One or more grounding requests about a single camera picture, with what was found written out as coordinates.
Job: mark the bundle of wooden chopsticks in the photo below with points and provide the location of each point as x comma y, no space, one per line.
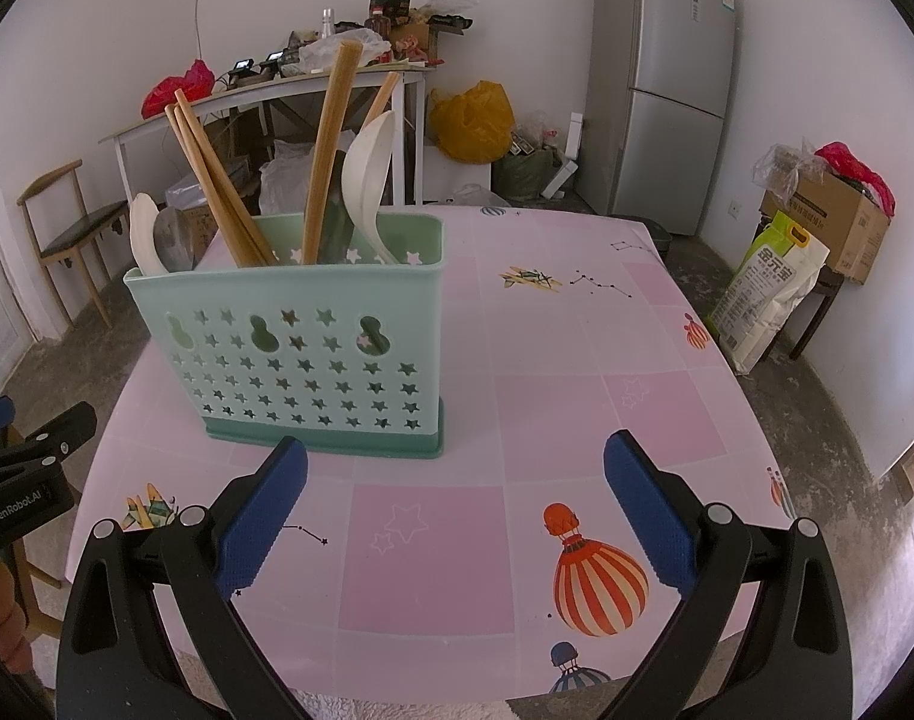
329,135

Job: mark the white sack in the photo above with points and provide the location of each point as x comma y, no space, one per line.
284,176

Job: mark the large printed cardboard box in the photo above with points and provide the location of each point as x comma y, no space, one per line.
832,232

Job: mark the wooden chair with dark seat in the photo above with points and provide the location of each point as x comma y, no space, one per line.
75,232

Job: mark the small white spoon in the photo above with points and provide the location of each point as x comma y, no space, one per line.
146,232

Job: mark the dark round pan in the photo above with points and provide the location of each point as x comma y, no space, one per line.
658,234

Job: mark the brown cardboard box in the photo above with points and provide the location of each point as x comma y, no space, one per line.
202,229

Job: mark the green sack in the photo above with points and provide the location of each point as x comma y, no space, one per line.
528,172

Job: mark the clear bottle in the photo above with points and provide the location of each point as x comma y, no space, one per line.
327,22

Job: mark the white yellow rice bag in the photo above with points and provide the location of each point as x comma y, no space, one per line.
768,292

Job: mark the wooden chopstick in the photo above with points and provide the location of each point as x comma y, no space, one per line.
206,146
382,97
202,172
224,172

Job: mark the crumpled clear plastic wrap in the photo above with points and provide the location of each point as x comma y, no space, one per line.
783,165

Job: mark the green star-cut utensil holder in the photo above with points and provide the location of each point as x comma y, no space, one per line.
277,360

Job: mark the grey spoon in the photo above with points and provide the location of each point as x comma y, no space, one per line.
173,236

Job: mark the clear plastic bag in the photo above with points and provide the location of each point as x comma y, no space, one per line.
329,49

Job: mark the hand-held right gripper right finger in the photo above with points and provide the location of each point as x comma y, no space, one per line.
652,517

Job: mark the red bag on cardboard box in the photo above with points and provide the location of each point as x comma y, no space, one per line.
854,169

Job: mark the yellow plastic bag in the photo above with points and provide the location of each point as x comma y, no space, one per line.
472,120

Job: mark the stack of brown boxes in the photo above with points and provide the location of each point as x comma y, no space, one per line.
397,19

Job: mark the silver refrigerator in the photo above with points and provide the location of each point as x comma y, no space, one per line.
652,52

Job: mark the red plastic bag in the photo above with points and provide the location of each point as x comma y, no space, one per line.
176,90

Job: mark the white square box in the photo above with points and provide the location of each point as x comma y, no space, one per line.
457,176

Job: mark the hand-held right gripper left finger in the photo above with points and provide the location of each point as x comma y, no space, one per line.
266,510

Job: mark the dark utensil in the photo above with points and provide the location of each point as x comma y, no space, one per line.
338,232

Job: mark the white wall socket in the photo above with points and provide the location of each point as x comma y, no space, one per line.
735,208

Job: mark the large white spoon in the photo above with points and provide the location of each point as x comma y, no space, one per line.
367,165

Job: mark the white side table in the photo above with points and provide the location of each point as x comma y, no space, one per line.
277,86

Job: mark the person's left hand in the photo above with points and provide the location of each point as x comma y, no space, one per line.
3,619

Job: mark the grey white box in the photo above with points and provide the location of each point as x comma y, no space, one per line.
187,193

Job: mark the tall white box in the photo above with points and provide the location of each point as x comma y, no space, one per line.
566,157

